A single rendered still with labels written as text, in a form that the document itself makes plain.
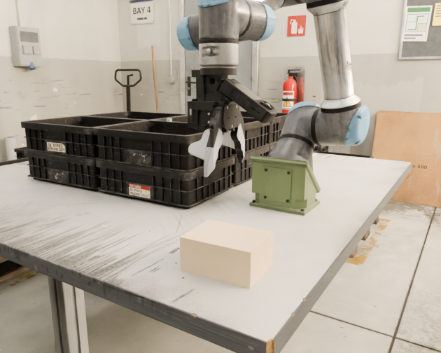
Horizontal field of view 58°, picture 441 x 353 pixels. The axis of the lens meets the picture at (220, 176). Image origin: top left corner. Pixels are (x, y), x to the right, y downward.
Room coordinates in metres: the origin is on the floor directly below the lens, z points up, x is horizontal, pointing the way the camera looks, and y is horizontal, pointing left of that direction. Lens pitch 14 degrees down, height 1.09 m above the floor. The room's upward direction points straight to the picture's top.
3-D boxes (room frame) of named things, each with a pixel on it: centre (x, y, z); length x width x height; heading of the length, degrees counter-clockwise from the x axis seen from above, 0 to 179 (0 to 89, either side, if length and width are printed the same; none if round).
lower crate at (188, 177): (1.37, 0.19, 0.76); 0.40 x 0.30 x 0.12; 59
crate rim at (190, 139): (1.37, 0.19, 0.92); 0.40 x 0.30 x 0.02; 59
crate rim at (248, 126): (1.63, 0.04, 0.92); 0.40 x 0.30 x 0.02; 59
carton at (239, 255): (0.78, -0.01, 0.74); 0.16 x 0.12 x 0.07; 62
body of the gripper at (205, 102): (0.80, 0.01, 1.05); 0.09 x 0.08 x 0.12; 62
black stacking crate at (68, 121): (1.58, 0.53, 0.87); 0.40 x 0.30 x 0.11; 59
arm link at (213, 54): (0.79, 0.00, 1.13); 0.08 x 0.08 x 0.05
